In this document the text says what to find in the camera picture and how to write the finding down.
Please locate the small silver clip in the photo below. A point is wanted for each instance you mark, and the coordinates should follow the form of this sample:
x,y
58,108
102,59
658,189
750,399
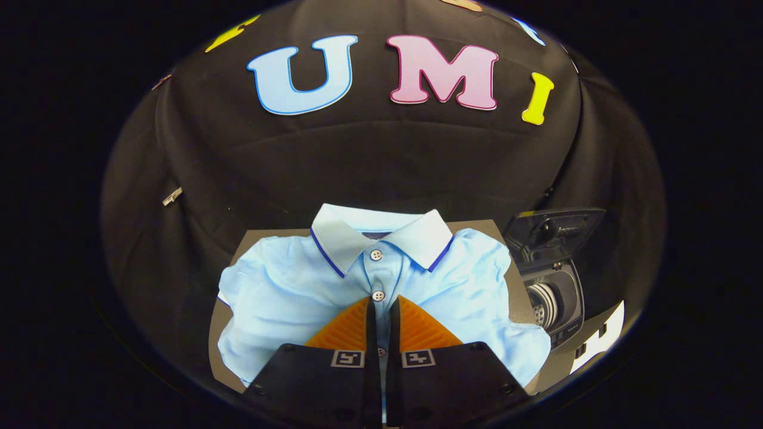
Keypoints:
x,y
172,195

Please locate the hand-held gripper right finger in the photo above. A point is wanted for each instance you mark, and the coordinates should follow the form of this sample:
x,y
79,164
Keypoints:
x,y
441,387

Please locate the dark glass washing machine lid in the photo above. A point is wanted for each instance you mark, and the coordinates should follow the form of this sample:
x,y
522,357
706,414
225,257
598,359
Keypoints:
x,y
554,232

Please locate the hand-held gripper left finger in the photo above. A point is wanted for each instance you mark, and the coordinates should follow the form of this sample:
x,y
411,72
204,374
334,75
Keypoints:
x,y
334,387

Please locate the grey washing machine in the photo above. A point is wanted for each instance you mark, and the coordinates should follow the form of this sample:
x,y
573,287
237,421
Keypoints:
x,y
569,310

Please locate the light blue polo shirt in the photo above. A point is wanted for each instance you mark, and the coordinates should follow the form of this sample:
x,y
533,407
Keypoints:
x,y
286,298

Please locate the small red clip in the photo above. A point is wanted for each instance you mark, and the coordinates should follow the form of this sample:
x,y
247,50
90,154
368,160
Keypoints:
x,y
161,80

